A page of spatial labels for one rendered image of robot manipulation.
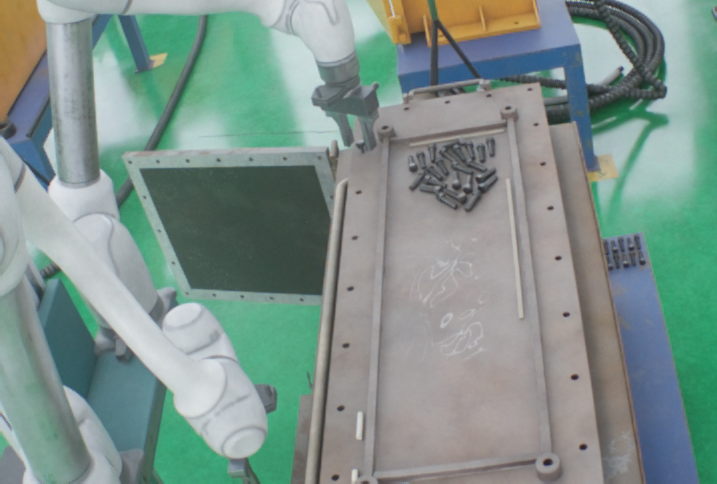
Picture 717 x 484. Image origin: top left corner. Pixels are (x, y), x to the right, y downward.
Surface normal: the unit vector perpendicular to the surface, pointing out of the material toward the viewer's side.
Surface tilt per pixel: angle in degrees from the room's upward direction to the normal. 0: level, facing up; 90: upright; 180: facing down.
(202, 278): 90
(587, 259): 0
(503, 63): 90
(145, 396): 0
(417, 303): 0
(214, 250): 90
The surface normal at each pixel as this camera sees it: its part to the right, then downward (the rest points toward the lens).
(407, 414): -0.22, -0.79
